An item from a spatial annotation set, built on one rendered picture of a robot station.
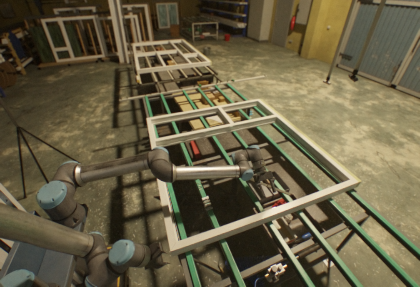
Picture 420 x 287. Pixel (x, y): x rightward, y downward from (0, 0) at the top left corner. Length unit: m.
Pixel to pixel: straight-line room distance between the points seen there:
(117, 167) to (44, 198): 0.40
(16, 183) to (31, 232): 2.97
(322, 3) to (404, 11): 2.39
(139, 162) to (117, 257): 0.60
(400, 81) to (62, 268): 7.42
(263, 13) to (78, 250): 10.56
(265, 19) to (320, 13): 3.13
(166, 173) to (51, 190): 0.64
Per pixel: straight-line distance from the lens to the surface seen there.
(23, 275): 1.20
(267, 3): 10.84
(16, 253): 1.38
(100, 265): 1.02
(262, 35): 10.96
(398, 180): 3.82
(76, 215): 1.53
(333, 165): 1.97
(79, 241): 1.00
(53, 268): 1.49
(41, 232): 0.90
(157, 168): 1.26
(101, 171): 1.44
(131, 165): 1.37
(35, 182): 3.65
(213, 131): 2.07
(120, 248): 0.96
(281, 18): 10.49
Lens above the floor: 2.12
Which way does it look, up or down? 35 degrees down
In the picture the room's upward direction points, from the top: straight up
